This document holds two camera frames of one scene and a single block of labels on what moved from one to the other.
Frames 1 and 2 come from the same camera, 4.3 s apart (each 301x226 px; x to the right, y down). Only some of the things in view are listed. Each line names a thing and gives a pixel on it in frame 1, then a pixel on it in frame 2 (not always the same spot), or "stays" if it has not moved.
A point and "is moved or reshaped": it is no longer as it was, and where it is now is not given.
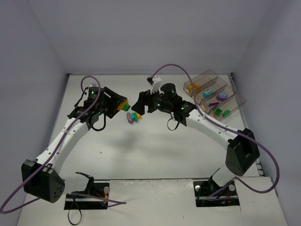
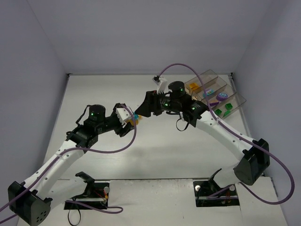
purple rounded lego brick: (222, 96) stays
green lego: (126, 107) is moved or reshaped
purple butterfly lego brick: (213, 104) stays
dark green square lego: (218, 111) stays
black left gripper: (112, 101) to (121, 128)
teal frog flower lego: (208, 92) stays
